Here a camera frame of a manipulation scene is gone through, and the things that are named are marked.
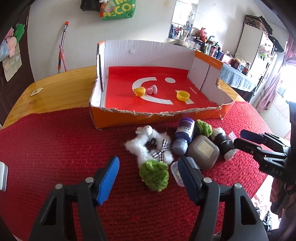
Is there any silver pole with orange tip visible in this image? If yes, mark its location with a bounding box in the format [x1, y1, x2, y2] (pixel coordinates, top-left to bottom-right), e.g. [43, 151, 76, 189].
[58, 21, 70, 74]

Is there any green plush toy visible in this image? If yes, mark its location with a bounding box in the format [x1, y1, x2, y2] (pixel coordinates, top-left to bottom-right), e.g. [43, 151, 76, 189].
[14, 23, 25, 43]

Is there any red knitted mat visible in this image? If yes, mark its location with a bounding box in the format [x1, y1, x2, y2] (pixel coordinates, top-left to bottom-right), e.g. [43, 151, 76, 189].
[0, 101, 275, 241]

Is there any wall mirror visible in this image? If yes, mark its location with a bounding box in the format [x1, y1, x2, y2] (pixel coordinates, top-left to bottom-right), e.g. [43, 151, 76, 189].
[169, 0, 199, 40]

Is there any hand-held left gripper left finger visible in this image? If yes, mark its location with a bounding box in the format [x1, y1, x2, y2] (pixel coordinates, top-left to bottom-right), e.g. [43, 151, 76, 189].
[31, 156, 120, 241]

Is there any white device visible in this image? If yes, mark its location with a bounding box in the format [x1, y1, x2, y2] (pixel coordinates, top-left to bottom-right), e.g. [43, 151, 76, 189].
[0, 161, 8, 192]

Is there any black bag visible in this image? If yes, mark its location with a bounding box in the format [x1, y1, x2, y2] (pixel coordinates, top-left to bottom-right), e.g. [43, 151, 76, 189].
[80, 0, 102, 11]

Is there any black and white fluffy scrunchie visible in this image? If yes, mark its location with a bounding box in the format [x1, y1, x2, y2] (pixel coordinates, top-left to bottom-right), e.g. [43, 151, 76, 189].
[211, 128, 238, 161]

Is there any pink plush toy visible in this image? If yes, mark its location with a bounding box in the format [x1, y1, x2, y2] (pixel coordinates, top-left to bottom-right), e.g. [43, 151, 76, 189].
[6, 35, 18, 57]

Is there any pink handled tool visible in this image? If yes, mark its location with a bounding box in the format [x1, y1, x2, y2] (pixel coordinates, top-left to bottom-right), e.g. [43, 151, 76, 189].
[59, 45, 68, 72]

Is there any orange and white cardboard box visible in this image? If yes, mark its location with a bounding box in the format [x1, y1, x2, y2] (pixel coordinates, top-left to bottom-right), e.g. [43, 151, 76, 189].
[89, 40, 234, 130]

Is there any small clear plastic box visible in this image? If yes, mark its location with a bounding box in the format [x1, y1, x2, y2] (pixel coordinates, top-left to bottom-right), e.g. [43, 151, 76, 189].
[171, 157, 200, 186]

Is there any hanging fabric organizer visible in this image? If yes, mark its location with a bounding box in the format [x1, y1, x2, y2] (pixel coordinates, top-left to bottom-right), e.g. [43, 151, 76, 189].
[0, 39, 22, 81]

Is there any leopard print bag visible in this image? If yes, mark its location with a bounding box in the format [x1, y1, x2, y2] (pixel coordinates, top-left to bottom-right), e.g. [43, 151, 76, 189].
[245, 14, 273, 30]

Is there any black hat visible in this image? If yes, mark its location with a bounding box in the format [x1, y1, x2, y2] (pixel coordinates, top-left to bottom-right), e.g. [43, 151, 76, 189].
[268, 36, 284, 52]

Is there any white fluffy bunny scrunchie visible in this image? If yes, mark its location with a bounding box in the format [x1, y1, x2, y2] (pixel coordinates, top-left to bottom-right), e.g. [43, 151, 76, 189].
[124, 125, 174, 172]

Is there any red smiley paper liner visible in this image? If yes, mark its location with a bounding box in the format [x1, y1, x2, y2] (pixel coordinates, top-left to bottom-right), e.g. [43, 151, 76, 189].
[105, 66, 219, 114]

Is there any purple paint bottle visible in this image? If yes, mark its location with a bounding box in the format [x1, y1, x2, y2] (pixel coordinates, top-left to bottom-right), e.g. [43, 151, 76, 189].
[171, 118, 196, 155]

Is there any green shopping bag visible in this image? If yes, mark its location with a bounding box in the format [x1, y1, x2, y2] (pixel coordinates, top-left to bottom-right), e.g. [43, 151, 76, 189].
[99, 0, 137, 21]

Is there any grey square case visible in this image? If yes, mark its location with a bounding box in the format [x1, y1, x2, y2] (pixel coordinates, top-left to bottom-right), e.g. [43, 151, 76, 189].
[186, 135, 220, 171]

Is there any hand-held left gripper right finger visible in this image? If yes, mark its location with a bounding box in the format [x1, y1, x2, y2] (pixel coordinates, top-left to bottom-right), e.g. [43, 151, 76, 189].
[178, 155, 270, 241]

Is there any denim table cloth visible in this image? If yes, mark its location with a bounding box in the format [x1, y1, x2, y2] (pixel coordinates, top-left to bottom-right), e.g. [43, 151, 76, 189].
[218, 62, 257, 90]

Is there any white refrigerator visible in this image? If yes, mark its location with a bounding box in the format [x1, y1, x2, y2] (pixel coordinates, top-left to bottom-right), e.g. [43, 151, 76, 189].
[235, 23, 264, 70]

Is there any cluttered side table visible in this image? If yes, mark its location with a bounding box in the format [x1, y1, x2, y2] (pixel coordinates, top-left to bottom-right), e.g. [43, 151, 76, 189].
[178, 30, 251, 75]

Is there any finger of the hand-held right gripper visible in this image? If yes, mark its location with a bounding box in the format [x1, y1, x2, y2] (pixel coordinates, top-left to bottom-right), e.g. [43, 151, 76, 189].
[240, 129, 290, 153]
[233, 138, 288, 163]

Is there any pink rabbit plush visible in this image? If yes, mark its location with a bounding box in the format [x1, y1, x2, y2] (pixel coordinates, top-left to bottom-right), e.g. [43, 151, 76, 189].
[198, 27, 208, 42]

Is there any pink curtain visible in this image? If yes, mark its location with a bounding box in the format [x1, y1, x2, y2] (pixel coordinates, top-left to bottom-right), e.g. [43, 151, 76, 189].
[254, 35, 296, 112]

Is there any green yarn scrunchie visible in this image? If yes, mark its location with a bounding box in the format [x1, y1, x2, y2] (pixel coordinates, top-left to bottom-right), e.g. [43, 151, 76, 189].
[139, 160, 170, 192]
[196, 120, 213, 137]

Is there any white and green plush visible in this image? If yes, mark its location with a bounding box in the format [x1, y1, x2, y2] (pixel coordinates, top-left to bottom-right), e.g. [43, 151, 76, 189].
[259, 45, 271, 58]

